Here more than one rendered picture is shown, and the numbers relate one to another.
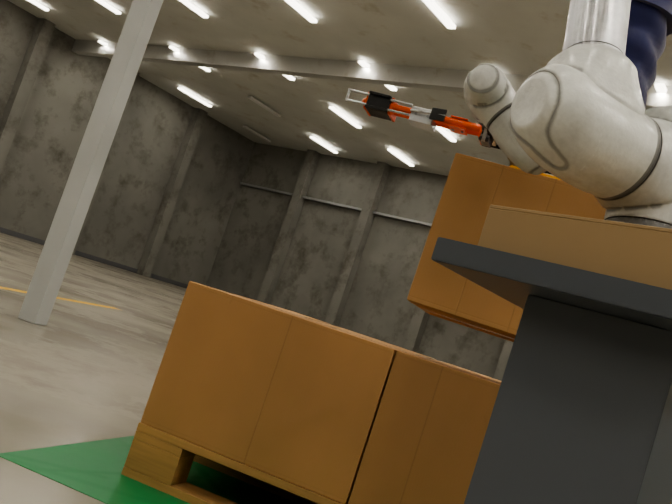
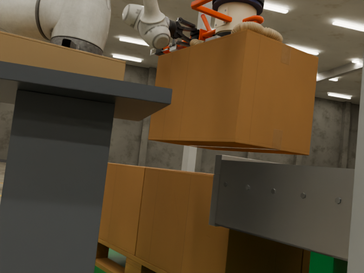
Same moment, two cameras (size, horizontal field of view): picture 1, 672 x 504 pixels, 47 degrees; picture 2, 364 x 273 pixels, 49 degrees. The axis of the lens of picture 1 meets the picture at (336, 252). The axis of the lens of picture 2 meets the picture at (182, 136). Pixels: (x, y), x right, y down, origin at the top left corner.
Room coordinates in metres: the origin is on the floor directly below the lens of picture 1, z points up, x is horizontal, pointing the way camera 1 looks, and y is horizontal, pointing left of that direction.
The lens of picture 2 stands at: (0.62, -1.49, 0.56)
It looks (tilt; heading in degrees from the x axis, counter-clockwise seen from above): 5 degrees up; 39
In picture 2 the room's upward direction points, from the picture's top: 6 degrees clockwise
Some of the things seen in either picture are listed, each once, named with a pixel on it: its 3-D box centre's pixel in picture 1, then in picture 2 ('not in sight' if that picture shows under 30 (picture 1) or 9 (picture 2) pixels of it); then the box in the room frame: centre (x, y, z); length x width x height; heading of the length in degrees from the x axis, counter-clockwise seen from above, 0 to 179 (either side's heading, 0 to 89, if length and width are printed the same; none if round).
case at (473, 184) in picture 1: (547, 271); (227, 101); (2.07, -0.55, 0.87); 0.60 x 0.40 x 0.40; 73
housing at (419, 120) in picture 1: (423, 118); (177, 47); (2.21, -0.12, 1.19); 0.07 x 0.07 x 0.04; 72
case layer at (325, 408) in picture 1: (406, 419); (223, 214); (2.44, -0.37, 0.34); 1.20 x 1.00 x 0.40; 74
